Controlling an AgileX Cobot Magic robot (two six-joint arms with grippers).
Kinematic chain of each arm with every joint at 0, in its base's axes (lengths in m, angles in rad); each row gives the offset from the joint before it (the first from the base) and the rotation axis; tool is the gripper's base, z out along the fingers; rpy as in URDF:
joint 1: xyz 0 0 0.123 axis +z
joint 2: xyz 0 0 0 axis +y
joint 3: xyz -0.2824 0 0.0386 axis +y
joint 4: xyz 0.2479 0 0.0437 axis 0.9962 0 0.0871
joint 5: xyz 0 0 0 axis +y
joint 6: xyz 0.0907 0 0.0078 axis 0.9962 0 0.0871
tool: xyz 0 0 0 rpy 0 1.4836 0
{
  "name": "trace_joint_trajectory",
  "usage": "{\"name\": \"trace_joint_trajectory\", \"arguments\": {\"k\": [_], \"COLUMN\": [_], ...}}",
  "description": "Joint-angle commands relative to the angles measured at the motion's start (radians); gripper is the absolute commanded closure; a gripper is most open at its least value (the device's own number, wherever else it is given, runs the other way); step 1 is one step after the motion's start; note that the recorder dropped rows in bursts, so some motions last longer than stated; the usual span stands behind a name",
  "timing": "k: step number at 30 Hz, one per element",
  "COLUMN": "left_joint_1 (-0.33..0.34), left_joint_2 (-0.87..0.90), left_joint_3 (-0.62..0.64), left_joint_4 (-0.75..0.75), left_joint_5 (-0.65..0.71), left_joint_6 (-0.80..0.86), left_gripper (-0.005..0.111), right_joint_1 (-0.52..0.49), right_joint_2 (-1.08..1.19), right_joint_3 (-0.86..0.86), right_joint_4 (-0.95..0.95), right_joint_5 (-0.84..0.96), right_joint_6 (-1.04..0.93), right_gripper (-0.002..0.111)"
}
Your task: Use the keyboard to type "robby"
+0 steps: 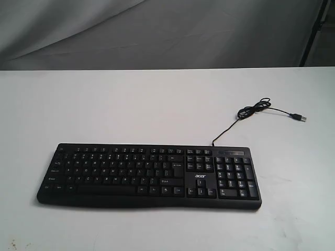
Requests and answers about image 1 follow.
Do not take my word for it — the black acer keyboard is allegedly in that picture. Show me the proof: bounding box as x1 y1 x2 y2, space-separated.
37 143 262 210

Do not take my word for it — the grey backdrop cloth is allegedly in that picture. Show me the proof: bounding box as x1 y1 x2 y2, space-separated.
1 1 322 70

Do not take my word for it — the black stand pole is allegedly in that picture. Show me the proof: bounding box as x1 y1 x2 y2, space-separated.
299 0 331 67

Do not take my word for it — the black USB cable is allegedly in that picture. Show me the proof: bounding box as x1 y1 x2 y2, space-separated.
210 97 307 146

